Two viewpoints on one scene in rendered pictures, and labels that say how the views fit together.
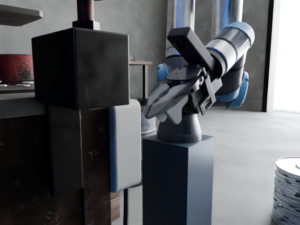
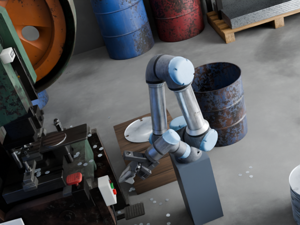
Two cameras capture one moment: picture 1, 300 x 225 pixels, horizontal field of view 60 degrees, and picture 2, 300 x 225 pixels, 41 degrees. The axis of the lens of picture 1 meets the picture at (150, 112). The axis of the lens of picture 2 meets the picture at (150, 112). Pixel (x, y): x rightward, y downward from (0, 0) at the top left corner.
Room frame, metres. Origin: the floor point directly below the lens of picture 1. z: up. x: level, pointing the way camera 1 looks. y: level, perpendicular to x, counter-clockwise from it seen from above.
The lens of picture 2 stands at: (-0.46, -1.25, 1.81)
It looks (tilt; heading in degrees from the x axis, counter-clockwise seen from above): 31 degrees down; 45
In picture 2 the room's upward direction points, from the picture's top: 18 degrees counter-clockwise
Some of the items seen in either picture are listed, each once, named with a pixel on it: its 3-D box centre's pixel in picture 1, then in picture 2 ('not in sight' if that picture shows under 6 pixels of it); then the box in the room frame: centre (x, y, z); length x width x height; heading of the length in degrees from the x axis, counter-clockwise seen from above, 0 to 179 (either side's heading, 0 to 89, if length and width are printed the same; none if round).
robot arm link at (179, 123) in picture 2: not in sight; (182, 130); (0.86, -0.11, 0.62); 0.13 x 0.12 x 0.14; 80
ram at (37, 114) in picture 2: not in sight; (16, 102); (0.37, 0.43, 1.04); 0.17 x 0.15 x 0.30; 134
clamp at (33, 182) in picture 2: not in sight; (28, 170); (0.22, 0.34, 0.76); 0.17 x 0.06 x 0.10; 44
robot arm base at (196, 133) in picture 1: (179, 122); (186, 147); (0.86, -0.10, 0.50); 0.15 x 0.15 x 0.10
